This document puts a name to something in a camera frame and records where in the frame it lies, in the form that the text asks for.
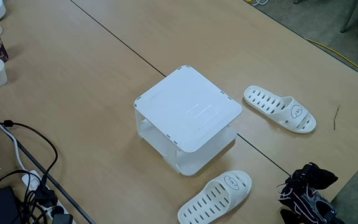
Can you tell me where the white power strip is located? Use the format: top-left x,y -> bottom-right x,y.
21,170 -> 77,224

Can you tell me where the white power cable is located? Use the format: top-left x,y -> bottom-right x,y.
0,101 -> 30,175

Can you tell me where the black plug adapter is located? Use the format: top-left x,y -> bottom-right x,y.
50,205 -> 74,224

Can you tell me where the black cable with ferrite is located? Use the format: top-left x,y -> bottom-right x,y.
0,115 -> 58,187

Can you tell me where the white plastic shoe rack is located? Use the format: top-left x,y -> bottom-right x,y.
134,65 -> 244,177

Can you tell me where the grey chair leg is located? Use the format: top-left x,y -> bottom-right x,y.
339,0 -> 358,34

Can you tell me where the black plug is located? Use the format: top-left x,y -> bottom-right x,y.
34,183 -> 58,208

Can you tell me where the yellow floor cable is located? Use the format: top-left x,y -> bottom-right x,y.
305,37 -> 358,85

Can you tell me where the black power adapter brick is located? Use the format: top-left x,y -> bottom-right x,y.
0,185 -> 23,224

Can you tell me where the white slipper with dog print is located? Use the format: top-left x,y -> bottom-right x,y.
243,85 -> 318,134
177,170 -> 253,224

